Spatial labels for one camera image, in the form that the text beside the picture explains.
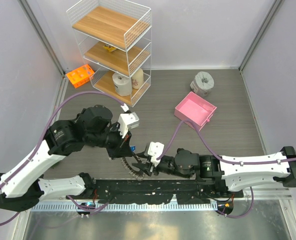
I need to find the yellow packet on shelf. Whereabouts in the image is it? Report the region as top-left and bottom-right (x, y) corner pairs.
(103, 44), (117, 53)

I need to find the white wire shelf rack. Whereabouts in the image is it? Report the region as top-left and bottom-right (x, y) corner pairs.
(66, 0), (152, 107)

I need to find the orange plastic crate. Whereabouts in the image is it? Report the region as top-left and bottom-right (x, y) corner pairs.
(66, 64), (95, 89)

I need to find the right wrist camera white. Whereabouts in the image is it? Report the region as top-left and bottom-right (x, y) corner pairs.
(144, 141), (165, 167)

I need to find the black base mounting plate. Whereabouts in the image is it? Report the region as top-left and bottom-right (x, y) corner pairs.
(72, 179), (233, 205)

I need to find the pink open box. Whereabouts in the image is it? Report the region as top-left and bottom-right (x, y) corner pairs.
(174, 91), (217, 131)

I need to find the cream lotion bottle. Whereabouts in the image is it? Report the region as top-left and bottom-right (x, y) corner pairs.
(131, 68), (144, 90)

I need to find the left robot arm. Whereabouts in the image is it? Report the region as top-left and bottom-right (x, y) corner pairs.
(0, 105), (139, 212)

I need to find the blue tagged key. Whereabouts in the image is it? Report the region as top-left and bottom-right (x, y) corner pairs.
(130, 145), (136, 152)

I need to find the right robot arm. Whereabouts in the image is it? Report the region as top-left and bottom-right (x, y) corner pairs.
(133, 146), (296, 197)

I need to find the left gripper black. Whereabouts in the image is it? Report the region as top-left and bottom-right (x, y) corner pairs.
(86, 121), (134, 160)

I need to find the white toilet paper roll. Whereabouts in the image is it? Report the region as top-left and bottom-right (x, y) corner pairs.
(112, 72), (132, 97)

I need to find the white slotted cable duct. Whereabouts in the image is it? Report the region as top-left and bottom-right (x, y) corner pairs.
(31, 200), (217, 212)

